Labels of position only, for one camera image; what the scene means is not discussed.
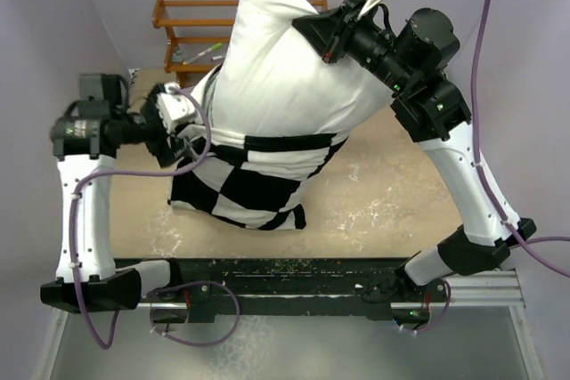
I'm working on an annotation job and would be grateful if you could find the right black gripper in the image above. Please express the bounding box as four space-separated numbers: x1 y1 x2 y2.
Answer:
297 0 417 94

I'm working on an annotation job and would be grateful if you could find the white pillow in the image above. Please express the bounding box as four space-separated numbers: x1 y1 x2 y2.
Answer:
210 0 391 137

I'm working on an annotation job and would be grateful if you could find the black white checkered pillowcase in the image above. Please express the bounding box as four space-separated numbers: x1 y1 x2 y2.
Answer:
167 66 351 232

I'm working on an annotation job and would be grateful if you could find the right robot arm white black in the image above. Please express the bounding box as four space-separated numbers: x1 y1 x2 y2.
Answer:
292 0 536 301

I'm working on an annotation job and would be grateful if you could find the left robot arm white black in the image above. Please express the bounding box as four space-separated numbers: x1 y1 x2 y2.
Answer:
40 74 197 313

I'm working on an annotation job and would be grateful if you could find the green cap marker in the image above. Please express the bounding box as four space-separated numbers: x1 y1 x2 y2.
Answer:
182 43 223 65

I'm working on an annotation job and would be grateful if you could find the wooden shelf rack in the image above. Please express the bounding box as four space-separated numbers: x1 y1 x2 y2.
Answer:
151 0 330 87

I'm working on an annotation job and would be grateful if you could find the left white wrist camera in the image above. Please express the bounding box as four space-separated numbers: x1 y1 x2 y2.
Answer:
156 82 198 136

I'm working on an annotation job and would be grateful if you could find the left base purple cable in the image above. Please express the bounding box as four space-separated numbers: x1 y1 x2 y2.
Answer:
150 280 241 346

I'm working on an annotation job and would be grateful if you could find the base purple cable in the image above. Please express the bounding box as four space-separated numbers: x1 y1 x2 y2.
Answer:
398 280 452 337
150 280 241 346

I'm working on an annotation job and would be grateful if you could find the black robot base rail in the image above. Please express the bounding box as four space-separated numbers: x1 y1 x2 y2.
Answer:
142 258 446 323

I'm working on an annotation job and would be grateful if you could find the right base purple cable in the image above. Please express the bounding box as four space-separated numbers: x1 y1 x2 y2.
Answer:
398 280 452 337

